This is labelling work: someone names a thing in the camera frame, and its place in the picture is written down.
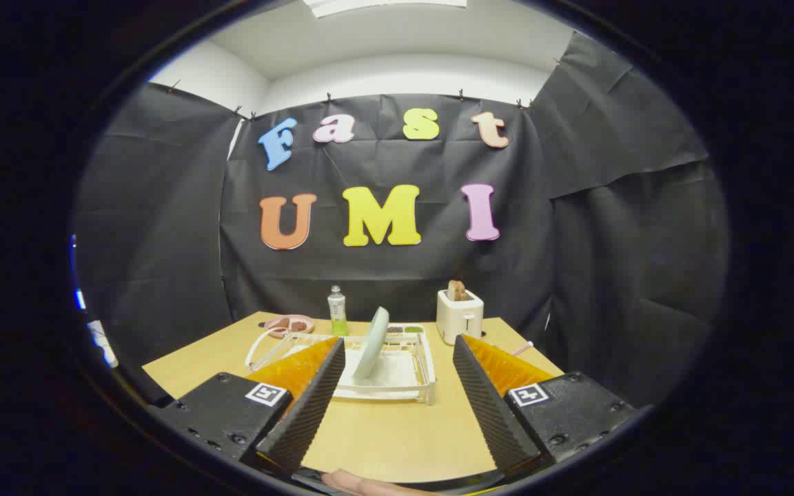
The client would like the pink plate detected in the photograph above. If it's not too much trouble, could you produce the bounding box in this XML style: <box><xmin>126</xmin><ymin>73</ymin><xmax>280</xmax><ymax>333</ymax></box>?
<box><xmin>264</xmin><ymin>315</ymin><xmax>315</xmax><ymax>336</ymax></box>

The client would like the green drink bottle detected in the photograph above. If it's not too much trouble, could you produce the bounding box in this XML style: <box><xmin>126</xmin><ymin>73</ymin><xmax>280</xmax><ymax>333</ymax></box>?
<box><xmin>327</xmin><ymin>286</ymin><xmax>349</xmax><ymax>337</ymax></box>

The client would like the white wire dish rack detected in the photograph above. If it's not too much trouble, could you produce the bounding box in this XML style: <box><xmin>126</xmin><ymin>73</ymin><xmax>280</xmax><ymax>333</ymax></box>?
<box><xmin>244</xmin><ymin>329</ymin><xmax>437</xmax><ymax>406</ymax></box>

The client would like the light green plate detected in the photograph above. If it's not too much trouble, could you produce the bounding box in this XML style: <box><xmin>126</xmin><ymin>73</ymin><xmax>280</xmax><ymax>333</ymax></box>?
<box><xmin>353</xmin><ymin>307</ymin><xmax>390</xmax><ymax>381</ymax></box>

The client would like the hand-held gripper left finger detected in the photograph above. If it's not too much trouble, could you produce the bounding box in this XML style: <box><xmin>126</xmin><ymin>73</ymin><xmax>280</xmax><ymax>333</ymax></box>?
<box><xmin>151</xmin><ymin>336</ymin><xmax>347</xmax><ymax>476</ymax></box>

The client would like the white toaster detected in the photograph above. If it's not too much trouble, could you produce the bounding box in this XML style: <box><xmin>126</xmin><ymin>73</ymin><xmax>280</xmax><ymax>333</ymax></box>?
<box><xmin>436</xmin><ymin>289</ymin><xmax>485</xmax><ymax>346</ymax></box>

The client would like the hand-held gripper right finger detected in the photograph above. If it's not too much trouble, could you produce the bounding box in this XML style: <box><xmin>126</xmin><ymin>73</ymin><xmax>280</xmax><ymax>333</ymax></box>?
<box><xmin>452</xmin><ymin>335</ymin><xmax>639</xmax><ymax>476</ymax></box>

